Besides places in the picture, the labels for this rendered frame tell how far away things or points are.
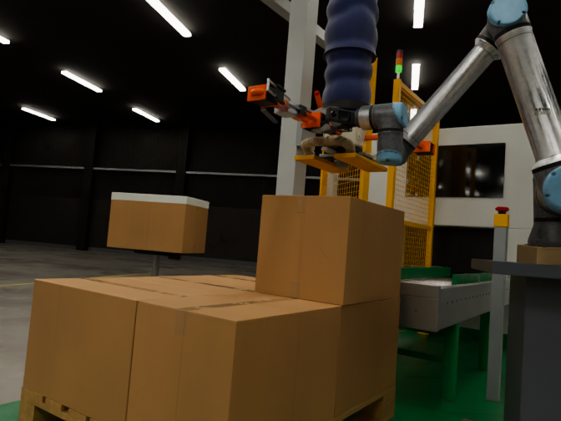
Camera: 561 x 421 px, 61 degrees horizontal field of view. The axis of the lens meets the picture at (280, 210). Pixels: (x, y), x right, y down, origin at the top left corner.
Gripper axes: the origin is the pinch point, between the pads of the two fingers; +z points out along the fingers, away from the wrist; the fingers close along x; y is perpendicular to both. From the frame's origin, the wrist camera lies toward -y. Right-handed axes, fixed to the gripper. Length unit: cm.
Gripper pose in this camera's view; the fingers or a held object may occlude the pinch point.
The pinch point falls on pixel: (313, 120)
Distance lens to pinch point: 191.6
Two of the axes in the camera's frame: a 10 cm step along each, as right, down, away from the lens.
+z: -8.3, -0.3, 5.6
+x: 0.8, -9.9, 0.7
